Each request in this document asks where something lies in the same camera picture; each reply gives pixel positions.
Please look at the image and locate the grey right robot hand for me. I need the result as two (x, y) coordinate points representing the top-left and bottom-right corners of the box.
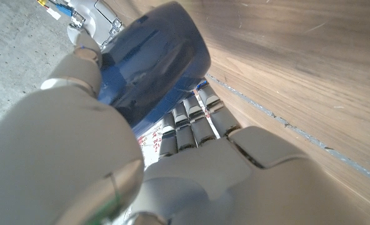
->
(68, 0), (125, 48)

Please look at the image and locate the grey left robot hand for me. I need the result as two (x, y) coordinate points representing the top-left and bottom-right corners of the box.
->
(0, 26), (370, 225)

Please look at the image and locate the dark blue ceramic mug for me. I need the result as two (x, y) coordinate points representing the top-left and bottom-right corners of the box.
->
(97, 1), (211, 138)

